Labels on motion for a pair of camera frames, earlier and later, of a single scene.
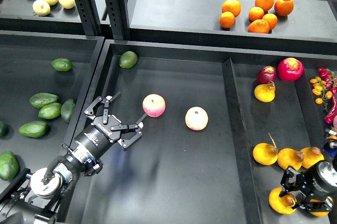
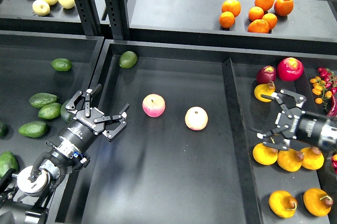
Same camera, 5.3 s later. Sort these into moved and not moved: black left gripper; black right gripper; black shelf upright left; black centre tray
Moved: black right gripper; black left gripper
Not moved: black shelf upright left; black centre tray
